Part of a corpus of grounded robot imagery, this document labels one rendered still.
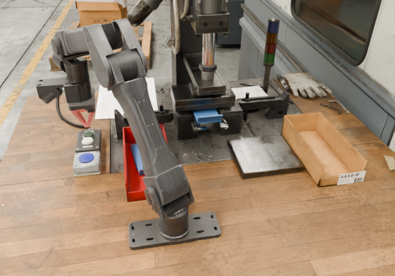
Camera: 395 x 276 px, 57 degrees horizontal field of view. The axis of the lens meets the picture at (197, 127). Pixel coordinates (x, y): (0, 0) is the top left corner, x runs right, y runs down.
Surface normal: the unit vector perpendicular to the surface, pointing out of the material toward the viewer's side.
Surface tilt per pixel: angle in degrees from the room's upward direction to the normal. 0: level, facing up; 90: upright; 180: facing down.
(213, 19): 90
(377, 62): 90
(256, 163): 0
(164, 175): 54
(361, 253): 0
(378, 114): 90
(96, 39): 47
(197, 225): 0
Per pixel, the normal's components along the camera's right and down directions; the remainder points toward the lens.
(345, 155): -0.98, 0.10
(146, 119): 0.52, -0.14
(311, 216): 0.01, -0.84
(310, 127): 0.19, 0.54
